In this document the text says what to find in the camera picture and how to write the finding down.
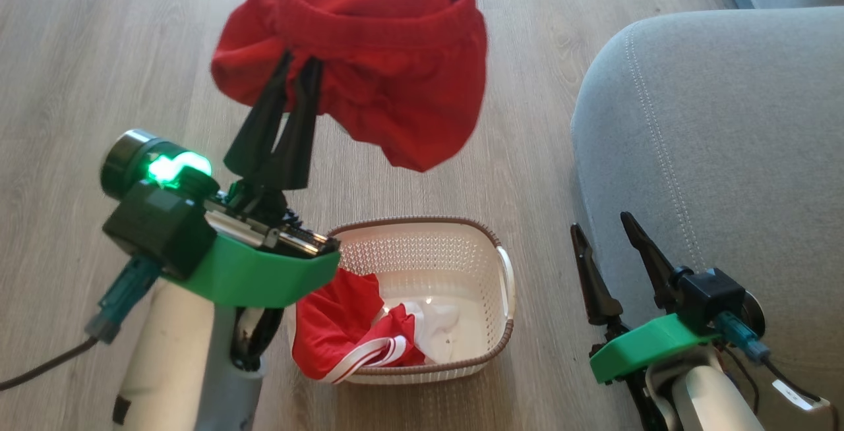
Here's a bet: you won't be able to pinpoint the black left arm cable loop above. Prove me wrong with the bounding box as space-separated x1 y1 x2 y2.
229 306 286 374

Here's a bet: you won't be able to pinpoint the white woven plastic laundry basket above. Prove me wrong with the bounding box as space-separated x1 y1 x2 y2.
287 216 516 386

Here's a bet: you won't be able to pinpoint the right camera cable teal plug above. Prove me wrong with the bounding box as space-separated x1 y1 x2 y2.
715 311 833 413

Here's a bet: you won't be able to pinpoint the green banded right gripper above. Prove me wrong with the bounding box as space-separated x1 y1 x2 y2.
570 211 723 386

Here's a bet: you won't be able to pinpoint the plain red shorts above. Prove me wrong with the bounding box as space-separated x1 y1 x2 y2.
210 0 489 173

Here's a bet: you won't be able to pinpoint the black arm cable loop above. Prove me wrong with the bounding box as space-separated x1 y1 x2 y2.
622 372 668 431
229 306 286 374

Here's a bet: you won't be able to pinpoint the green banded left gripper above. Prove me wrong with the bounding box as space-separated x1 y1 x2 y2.
162 52 342 308

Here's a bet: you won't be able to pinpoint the grey fabric sofa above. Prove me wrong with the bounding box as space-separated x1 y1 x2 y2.
571 8 844 431

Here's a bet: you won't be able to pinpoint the black right arm cable loop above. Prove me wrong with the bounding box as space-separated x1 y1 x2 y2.
622 372 668 431

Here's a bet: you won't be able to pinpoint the red garment with white stripes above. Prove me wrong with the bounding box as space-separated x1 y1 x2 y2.
291 268 428 384

